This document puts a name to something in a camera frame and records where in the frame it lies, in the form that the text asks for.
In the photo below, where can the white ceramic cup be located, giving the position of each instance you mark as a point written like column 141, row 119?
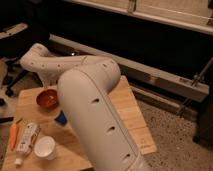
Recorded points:
column 45, row 148

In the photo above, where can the blue plastic cup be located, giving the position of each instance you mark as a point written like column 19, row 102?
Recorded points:
column 61, row 119

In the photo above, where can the metal rail beam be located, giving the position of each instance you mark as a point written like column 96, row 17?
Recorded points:
column 165, row 80

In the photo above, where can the white squeeze bottle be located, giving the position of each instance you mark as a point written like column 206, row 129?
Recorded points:
column 26, row 142

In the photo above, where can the black office chair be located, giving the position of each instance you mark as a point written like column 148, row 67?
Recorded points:
column 15, row 46

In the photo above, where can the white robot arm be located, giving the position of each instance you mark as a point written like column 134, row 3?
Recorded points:
column 83, row 86

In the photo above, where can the red-brown bowl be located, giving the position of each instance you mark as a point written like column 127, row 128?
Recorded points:
column 47, row 99

